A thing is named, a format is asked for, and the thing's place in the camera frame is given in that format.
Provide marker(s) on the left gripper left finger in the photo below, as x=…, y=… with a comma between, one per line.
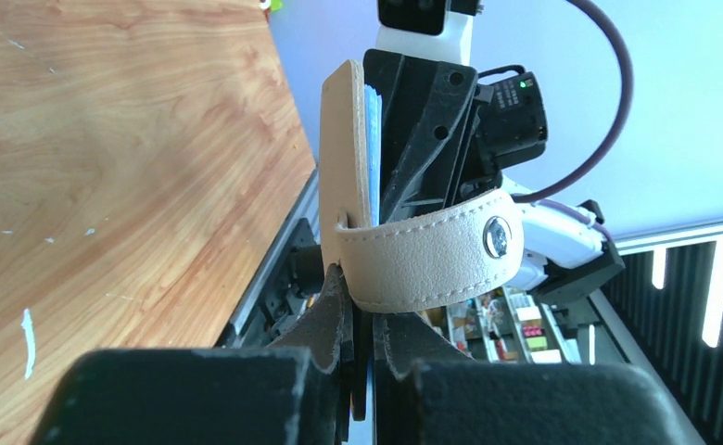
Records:
x=323, y=340

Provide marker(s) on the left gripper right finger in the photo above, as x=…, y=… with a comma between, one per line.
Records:
x=410, y=369

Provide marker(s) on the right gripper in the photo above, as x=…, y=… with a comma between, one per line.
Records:
x=426, y=106

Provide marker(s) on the beige card holder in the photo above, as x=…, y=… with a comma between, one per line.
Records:
x=421, y=263

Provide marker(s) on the background storage shelves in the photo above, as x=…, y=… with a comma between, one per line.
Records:
x=507, y=325

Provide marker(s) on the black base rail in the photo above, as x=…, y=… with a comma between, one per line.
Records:
x=288, y=275

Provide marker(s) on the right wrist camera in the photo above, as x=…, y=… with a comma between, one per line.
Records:
x=439, y=30

